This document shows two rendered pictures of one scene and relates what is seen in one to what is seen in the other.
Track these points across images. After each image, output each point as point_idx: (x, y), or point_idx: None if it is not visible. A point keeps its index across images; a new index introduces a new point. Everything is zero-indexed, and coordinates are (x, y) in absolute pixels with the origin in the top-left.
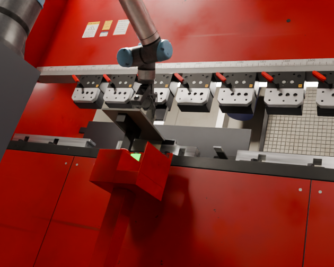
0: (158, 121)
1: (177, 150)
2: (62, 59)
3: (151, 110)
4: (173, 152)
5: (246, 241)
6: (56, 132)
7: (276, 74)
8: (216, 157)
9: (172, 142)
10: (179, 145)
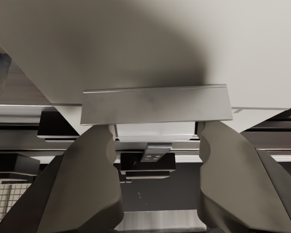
0: (139, 231)
1: (11, 86)
2: None
3: (40, 216)
4: (27, 78)
5: None
6: None
7: None
8: (8, 167)
9: (47, 126)
10: (0, 102)
